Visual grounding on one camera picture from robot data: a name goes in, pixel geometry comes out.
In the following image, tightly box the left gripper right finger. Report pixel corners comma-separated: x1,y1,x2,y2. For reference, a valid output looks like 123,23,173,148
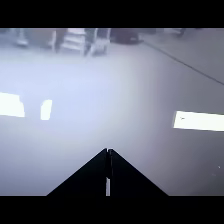
108,148,169,197

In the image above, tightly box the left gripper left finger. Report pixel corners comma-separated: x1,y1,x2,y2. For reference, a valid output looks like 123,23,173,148
46,148,108,197

